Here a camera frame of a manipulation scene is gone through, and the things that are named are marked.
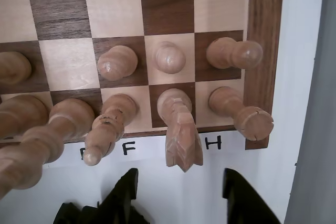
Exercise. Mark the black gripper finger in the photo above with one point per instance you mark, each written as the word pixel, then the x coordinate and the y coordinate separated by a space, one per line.
pixel 118 208
pixel 244 205

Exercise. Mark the light wooden knight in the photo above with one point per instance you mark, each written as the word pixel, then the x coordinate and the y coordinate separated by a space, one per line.
pixel 181 134

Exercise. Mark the white paper strip with letters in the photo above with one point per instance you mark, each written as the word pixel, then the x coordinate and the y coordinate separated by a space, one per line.
pixel 147 153

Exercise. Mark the light wooden bishop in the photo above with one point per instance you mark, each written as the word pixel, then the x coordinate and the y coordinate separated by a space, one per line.
pixel 110 127

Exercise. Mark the light wooden rook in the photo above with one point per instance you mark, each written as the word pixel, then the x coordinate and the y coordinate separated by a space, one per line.
pixel 231 106

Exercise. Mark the light wooden king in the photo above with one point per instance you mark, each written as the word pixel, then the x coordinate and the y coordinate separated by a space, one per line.
pixel 31 150

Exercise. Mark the light wooden queen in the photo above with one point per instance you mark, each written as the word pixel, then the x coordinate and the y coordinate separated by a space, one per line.
pixel 23 113

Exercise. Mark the light wooden pawn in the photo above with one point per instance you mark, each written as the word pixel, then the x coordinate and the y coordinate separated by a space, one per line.
pixel 13 68
pixel 118 61
pixel 223 53
pixel 169 60

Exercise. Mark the wooden chessboard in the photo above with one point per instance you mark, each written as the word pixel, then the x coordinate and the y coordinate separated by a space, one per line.
pixel 168 6

